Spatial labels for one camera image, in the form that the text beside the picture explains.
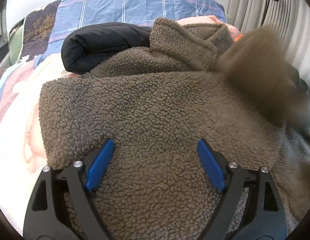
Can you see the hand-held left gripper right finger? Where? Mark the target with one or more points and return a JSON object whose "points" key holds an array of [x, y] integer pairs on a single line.
{"points": [[211, 166]]}

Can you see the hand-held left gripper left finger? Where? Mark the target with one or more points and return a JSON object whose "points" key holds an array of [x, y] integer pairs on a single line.
{"points": [[100, 165]]}

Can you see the brown fleece jacket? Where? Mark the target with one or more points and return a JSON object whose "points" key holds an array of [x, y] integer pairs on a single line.
{"points": [[155, 110]]}

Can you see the beige pleated curtain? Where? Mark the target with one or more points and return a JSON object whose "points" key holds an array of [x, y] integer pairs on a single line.
{"points": [[290, 25]]}

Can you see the orange puffer jacket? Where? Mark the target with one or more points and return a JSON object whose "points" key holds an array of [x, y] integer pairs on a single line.
{"points": [[238, 38]]}

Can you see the pink garment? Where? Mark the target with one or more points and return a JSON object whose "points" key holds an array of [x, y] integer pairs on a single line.
{"points": [[210, 20]]}

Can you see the cream fleece cloth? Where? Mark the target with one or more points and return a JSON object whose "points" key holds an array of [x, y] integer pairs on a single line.
{"points": [[51, 67]]}

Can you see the black puffer jacket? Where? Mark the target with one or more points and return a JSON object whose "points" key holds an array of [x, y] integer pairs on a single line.
{"points": [[95, 45]]}

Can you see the dark printed pillow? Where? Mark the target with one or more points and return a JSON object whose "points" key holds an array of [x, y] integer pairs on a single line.
{"points": [[38, 30]]}

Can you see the green pillow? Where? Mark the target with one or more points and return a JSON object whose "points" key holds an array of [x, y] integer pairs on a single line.
{"points": [[16, 42]]}

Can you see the blue plaid quilt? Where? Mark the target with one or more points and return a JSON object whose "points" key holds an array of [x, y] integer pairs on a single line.
{"points": [[135, 5]]}

